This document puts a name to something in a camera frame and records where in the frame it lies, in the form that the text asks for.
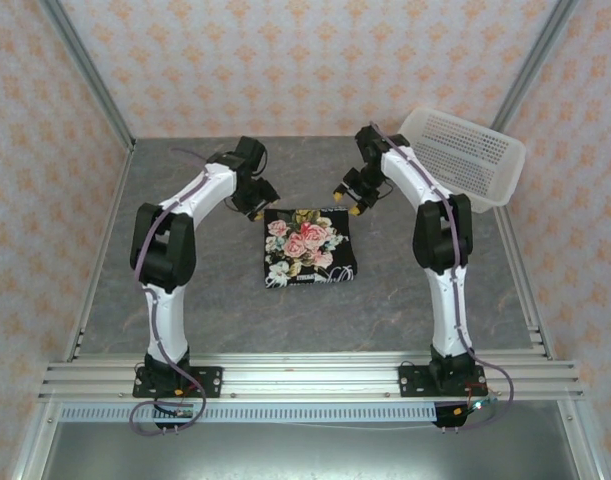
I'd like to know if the black t-shirt with floral print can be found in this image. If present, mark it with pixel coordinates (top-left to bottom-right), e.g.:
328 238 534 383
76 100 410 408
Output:
261 204 359 290

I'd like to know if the white perforated plastic basket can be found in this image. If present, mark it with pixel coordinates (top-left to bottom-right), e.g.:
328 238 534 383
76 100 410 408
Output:
395 105 527 215

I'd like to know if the shiny steel lower panel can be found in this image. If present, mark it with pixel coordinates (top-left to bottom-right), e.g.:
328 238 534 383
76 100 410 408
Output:
34 399 586 480

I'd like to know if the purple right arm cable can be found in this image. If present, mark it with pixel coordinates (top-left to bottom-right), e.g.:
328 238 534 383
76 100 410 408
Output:
369 122 516 434

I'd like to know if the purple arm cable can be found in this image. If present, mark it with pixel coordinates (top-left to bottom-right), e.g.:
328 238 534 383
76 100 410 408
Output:
369 122 516 434
128 147 211 437

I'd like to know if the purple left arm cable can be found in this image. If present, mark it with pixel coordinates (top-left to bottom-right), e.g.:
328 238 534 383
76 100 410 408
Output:
128 147 211 437

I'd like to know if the aluminium cross rail beam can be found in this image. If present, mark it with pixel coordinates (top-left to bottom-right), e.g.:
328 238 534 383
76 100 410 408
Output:
37 352 584 401

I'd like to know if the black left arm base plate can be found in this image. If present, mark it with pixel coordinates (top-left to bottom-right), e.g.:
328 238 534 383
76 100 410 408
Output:
132 366 224 399

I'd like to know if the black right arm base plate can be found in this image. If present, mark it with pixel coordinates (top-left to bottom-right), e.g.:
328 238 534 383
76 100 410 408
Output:
398 363 488 399

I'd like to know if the white slotted cable duct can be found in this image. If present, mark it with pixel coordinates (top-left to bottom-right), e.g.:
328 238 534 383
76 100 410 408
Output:
59 403 439 422

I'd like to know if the aluminium frame post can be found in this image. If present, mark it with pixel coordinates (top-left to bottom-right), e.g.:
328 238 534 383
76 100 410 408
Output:
37 0 137 154
489 0 579 131

